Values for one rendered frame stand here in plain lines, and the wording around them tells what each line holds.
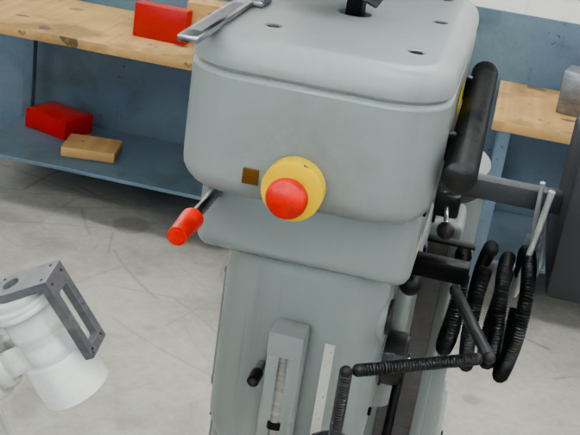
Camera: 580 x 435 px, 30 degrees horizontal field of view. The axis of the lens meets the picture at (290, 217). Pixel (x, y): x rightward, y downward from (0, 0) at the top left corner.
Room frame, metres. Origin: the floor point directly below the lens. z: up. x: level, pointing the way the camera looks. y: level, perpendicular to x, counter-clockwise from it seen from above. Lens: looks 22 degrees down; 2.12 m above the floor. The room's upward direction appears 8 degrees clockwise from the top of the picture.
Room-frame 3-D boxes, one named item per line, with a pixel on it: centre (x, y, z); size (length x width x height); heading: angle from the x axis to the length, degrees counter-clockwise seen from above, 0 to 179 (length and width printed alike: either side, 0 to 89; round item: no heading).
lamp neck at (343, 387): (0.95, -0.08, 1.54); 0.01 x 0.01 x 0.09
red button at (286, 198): (0.94, 0.00, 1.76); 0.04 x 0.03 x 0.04; 80
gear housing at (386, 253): (1.23, -0.05, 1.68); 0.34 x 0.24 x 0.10; 170
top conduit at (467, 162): (1.20, -0.19, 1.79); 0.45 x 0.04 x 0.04; 170
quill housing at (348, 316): (1.19, -0.04, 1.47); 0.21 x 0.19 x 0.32; 80
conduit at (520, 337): (1.42, -0.28, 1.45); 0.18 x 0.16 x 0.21; 170
